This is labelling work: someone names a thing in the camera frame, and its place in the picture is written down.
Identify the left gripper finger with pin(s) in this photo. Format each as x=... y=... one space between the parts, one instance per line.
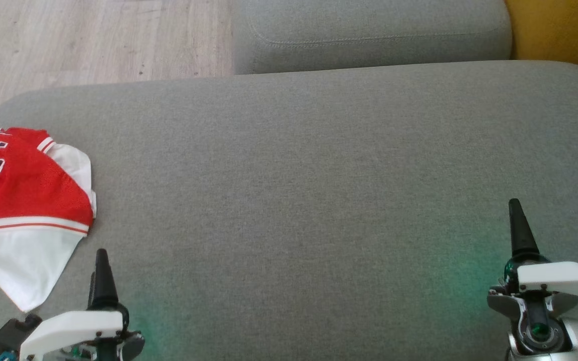
x=104 y=286
x=91 y=293

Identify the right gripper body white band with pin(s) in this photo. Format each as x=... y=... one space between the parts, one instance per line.
x=560 y=278

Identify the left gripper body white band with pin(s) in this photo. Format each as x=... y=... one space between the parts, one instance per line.
x=73 y=328

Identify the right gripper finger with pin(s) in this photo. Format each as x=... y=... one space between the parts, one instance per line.
x=522 y=235

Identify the red and white jersey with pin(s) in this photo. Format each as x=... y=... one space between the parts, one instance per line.
x=18 y=190

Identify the grey fabric sofa seat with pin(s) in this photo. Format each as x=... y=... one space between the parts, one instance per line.
x=294 y=200

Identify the grey sofa cushion with seam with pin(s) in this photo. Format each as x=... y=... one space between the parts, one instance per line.
x=369 y=35

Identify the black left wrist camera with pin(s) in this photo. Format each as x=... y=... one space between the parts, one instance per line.
x=13 y=333

